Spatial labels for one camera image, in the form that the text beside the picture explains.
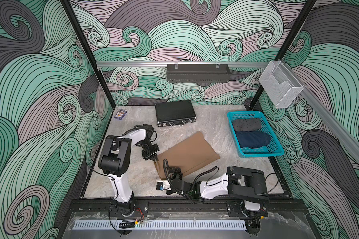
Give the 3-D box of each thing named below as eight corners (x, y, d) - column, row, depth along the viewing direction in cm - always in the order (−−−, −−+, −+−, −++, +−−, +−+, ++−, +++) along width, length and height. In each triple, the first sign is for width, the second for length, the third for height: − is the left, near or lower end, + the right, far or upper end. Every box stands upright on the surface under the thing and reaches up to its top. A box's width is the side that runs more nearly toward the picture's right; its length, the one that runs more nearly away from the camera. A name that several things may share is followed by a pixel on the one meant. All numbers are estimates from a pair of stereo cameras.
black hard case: (158, 129, 107) (157, 124, 103) (155, 107, 122) (154, 102, 118) (196, 123, 111) (197, 118, 107) (189, 102, 126) (189, 97, 122)
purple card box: (115, 118, 115) (113, 116, 113) (120, 110, 121) (119, 108, 119) (121, 120, 114) (120, 117, 112) (127, 111, 120) (126, 109, 118)
